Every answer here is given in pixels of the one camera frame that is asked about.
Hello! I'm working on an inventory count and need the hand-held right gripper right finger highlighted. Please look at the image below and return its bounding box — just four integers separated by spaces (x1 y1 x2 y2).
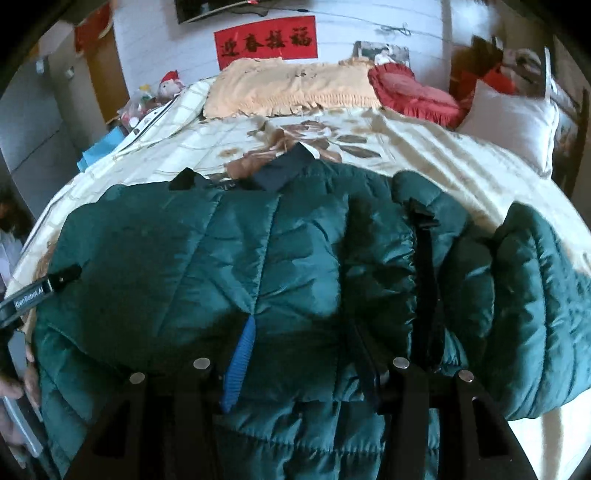
353 323 539 480

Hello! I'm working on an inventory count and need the white pillow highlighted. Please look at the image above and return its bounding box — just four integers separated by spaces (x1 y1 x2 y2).
457 79 560 178

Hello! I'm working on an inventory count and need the beige fringed blanket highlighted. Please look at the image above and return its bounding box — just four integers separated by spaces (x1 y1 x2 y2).
202 58 384 118

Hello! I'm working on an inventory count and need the person's left hand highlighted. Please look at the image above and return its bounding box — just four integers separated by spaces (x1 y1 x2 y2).
0 342 43 449

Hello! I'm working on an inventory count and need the plush toy with red hat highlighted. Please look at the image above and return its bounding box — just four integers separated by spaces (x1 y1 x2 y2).
154 70 186 103

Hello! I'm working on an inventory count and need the red fringed cushion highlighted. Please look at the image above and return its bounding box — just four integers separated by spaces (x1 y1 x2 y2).
368 63 467 129

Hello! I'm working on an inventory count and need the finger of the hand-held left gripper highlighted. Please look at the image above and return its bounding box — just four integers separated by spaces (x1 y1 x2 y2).
0 264 83 329

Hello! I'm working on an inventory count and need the grey wardrobe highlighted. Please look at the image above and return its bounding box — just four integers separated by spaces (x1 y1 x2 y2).
0 55 83 217

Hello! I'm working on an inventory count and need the floral cream quilt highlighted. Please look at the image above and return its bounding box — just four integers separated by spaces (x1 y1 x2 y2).
4 76 591 462

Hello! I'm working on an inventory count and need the blue paper bag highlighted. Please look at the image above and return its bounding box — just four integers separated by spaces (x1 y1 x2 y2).
78 126 125 172

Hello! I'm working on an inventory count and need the red wall banner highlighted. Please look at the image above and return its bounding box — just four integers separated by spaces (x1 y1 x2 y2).
213 16 318 71

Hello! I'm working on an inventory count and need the green puffer jacket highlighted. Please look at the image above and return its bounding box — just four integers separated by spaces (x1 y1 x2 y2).
34 159 591 480

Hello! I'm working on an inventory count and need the wall photo poster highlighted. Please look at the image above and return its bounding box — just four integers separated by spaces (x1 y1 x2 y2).
353 41 411 66

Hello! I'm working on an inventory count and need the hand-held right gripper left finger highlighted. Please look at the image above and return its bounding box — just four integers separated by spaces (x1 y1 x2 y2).
65 316 257 480

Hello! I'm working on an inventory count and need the wooden door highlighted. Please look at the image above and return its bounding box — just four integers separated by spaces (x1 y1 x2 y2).
76 2 130 124

